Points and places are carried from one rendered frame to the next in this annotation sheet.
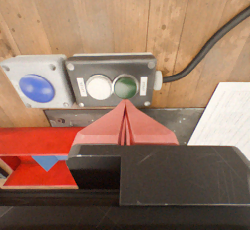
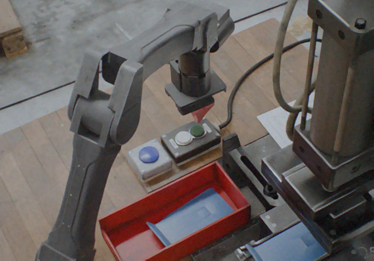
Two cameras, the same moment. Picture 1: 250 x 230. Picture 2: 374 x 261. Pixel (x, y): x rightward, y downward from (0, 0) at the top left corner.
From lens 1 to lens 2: 136 cm
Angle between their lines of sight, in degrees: 75
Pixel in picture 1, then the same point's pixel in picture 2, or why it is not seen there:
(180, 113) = (256, 145)
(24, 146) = (145, 199)
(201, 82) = (247, 122)
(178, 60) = (221, 121)
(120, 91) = (195, 132)
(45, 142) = (160, 194)
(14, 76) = (134, 154)
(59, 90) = (161, 151)
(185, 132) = not seen: hidden behind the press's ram
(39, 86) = (150, 149)
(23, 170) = not seen: outside the picture
